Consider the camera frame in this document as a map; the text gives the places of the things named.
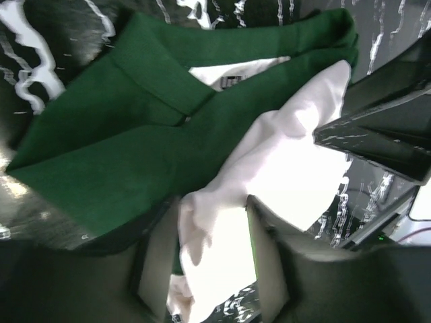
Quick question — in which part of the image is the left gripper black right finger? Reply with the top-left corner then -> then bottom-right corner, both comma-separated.
246,195 -> 430,322

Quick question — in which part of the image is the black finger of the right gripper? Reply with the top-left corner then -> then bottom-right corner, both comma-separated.
314,35 -> 430,185

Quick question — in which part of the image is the white green Charlie Brown t-shirt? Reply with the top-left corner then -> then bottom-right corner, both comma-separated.
6,8 -> 358,322

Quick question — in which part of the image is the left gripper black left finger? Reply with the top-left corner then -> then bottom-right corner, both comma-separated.
1,198 -> 179,322

